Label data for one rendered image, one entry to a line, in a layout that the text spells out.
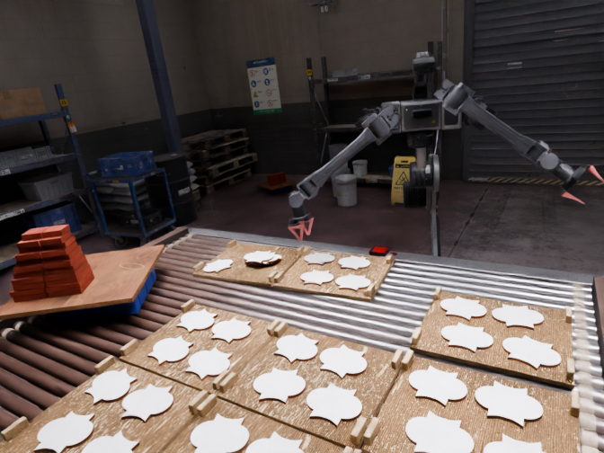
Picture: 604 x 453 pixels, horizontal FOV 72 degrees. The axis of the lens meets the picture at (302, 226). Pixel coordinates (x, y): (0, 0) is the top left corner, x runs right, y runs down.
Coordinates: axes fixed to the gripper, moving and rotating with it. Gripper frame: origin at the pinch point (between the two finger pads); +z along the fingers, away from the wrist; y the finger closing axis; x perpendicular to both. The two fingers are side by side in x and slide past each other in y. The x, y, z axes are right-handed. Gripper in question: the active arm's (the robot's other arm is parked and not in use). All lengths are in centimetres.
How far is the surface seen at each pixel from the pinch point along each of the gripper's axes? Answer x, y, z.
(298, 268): -2.7, 6.7, 12.3
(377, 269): 30.5, 2.2, 17.0
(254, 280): -17.1, 20.6, 11.5
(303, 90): -177, -503, -119
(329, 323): 21, 40, 22
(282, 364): 15, 66, 21
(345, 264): 16.9, 2.1, 14.0
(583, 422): 89, 66, 35
